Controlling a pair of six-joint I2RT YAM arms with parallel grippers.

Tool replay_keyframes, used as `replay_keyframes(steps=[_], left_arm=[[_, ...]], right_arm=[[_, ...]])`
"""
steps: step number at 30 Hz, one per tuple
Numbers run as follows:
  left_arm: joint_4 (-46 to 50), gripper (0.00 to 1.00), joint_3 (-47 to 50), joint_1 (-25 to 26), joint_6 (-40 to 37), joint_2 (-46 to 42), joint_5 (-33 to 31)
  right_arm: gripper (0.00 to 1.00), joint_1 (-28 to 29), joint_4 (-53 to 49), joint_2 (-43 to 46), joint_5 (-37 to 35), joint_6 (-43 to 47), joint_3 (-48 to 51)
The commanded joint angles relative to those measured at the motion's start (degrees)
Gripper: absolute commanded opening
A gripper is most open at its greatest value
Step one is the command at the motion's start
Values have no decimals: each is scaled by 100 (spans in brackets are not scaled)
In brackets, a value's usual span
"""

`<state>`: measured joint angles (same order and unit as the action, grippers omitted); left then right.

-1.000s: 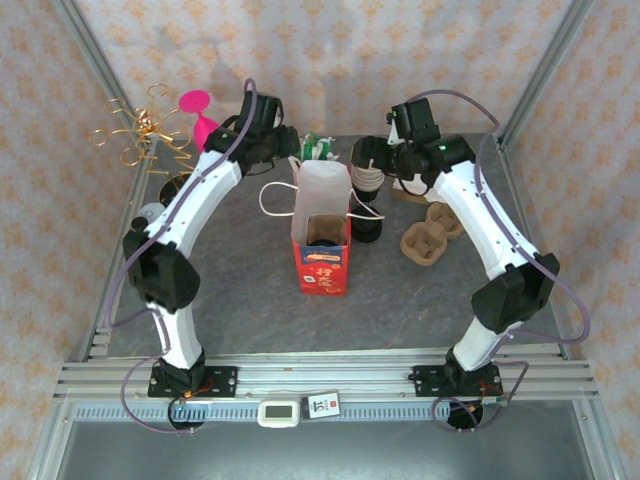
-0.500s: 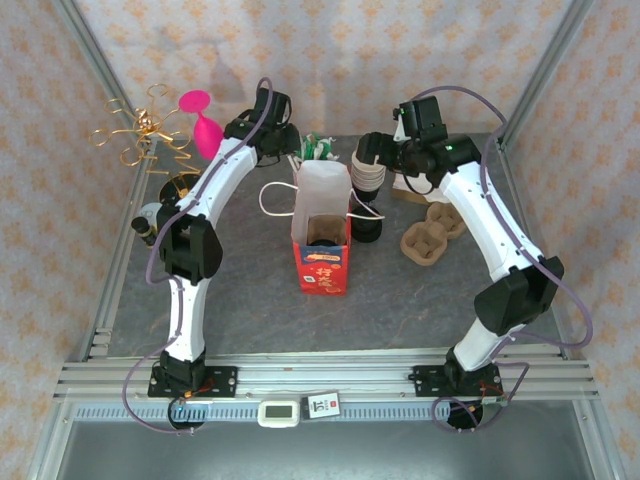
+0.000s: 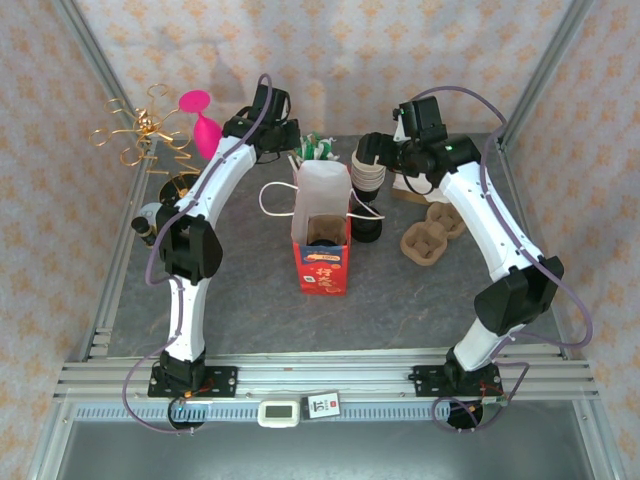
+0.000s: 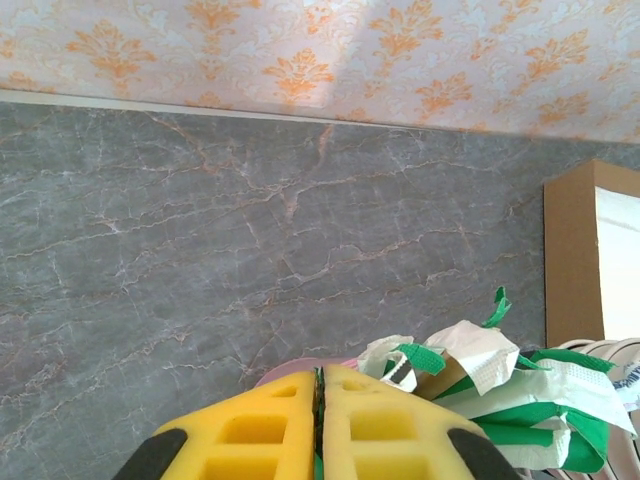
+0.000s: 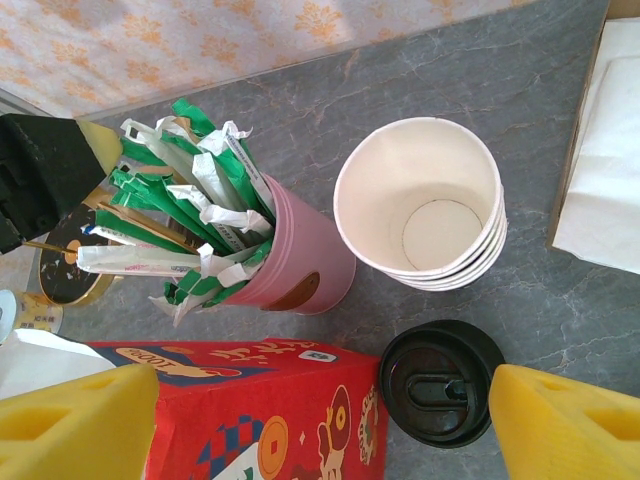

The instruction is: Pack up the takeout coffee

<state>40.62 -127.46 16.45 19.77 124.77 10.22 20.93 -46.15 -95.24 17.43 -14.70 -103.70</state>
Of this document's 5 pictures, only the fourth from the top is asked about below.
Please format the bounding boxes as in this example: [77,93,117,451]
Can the white paper napkins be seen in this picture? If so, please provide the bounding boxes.
[594,184,640,342]

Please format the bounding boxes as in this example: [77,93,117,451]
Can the brown cardboard napkin box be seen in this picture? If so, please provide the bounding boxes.
[543,158,640,349]

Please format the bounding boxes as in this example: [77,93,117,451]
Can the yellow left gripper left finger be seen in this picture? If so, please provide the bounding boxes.
[112,370,321,480]

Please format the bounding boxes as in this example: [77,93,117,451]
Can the green white wrapped straw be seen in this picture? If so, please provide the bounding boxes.
[357,334,446,394]
[434,349,626,474]
[482,285,514,329]
[424,319,521,396]

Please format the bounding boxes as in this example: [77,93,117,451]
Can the pink plate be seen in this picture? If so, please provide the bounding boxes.
[253,356,360,392]

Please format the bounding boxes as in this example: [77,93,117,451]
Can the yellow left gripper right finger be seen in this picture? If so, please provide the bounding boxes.
[319,367,524,480]

